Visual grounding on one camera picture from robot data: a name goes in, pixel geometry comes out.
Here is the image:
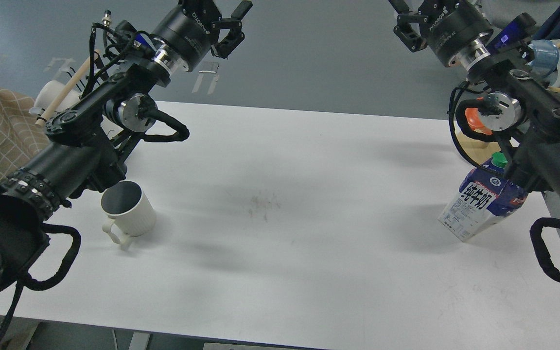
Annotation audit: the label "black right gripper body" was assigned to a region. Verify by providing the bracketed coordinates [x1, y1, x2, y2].
[419, 0, 493, 67]

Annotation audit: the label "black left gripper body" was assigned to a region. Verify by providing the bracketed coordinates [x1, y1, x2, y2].
[152, 0, 221, 72]

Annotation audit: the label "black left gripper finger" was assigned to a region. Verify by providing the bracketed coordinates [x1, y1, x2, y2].
[220, 0, 253, 30]
[211, 28, 245, 58]

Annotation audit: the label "blue milk carton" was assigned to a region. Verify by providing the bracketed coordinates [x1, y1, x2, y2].
[438, 152, 528, 242]

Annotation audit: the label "white ribbed mug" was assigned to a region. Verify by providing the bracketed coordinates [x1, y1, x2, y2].
[101, 181, 157, 250]

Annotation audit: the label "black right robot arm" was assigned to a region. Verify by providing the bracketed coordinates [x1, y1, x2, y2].
[391, 0, 560, 283]

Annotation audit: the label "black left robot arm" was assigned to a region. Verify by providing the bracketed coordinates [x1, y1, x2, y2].
[0, 0, 253, 343]

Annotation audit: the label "orange cup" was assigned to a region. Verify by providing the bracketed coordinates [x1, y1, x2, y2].
[462, 97, 494, 142]

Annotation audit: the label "blue cup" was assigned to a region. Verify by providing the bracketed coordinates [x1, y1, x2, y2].
[528, 39, 560, 78]

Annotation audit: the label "wooden cup tree stand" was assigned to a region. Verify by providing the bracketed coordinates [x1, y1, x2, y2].
[453, 38, 560, 163]

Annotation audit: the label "white rear mug on rack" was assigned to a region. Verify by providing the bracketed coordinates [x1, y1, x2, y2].
[29, 80, 80, 117]

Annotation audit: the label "black wire cup rack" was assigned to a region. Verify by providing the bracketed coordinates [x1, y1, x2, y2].
[61, 49, 140, 161]

